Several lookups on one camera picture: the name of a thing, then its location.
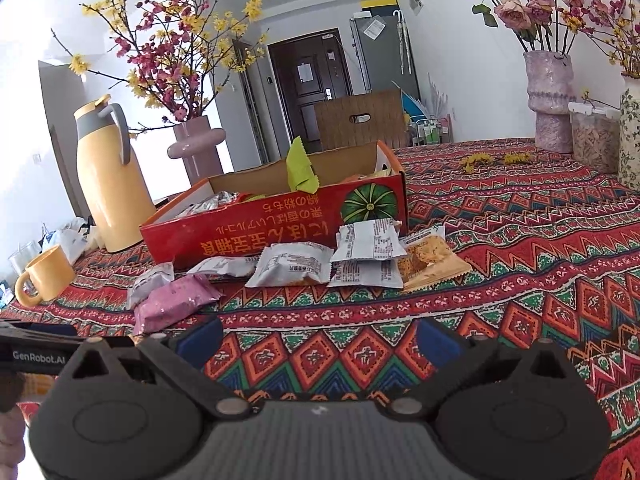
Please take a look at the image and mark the dried pink roses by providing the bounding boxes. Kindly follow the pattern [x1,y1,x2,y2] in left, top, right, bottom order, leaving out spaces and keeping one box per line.
[445,0,640,68]

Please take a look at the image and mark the silver snack packet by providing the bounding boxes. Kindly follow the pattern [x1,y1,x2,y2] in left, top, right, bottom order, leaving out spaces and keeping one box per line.
[175,191,241,219]

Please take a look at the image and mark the white plastic bag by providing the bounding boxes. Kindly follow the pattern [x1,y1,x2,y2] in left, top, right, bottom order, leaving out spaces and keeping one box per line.
[42,219,92,264]

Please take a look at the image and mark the dark entrance door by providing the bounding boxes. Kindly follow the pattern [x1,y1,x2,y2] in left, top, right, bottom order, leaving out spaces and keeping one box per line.
[267,30,354,154]

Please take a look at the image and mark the textured purple vase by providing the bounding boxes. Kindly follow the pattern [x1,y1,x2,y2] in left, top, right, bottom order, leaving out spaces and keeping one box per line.
[522,51,576,154]

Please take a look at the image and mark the grey refrigerator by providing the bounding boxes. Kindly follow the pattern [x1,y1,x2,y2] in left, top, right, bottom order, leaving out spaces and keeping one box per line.
[349,12,421,98]

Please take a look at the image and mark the white rolling cart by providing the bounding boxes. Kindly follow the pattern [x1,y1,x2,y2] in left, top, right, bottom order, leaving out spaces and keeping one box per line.
[407,114,454,147]

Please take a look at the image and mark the clear storage jar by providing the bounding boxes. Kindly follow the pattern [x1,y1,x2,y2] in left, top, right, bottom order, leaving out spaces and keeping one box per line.
[569,101,623,174]

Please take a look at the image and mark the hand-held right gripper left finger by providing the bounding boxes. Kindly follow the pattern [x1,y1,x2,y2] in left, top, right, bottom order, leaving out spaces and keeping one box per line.
[62,317,251,422]

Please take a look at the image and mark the purple and white snack packet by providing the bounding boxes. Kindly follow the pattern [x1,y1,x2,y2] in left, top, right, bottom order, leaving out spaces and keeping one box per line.
[127,262,176,311]

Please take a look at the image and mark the red and yellow blossom branches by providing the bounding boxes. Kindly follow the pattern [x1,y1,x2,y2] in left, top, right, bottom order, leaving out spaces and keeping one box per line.
[52,0,271,128]

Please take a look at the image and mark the red cardboard box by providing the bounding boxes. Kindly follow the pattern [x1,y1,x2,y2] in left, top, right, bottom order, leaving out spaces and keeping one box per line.
[139,140,408,272]

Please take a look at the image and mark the green snack packet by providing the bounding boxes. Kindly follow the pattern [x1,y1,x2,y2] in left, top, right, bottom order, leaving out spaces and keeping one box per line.
[286,136,321,194]

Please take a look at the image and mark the pink snack packet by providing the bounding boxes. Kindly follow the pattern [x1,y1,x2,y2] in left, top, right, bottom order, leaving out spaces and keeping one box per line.
[132,275,222,336]

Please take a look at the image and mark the clear glass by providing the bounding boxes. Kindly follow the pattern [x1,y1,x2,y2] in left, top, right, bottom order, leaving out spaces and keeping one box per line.
[7,241,41,286]

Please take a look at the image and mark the wooden chair back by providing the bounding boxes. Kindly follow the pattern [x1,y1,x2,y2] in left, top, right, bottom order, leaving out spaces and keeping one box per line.
[314,90,407,154]

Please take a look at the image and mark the yellow thermos jug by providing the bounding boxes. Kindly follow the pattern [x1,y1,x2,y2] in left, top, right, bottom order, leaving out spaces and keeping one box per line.
[75,94,157,254]

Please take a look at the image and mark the yellow mug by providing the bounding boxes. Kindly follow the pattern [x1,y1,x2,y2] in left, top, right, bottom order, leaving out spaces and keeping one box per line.
[15,245,77,307]

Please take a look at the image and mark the floral print vase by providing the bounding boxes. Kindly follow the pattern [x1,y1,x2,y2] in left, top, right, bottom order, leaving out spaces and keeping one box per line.
[617,74,640,192]

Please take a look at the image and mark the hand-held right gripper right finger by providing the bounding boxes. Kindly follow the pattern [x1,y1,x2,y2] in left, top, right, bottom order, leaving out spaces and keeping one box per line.
[387,317,576,422]

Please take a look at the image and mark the oat crisps packet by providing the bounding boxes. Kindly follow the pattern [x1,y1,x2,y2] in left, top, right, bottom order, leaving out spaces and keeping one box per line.
[400,226,472,294]

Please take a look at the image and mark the pink ring vase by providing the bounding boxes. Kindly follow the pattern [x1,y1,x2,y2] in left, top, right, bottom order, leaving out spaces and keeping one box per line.
[167,116,227,186]

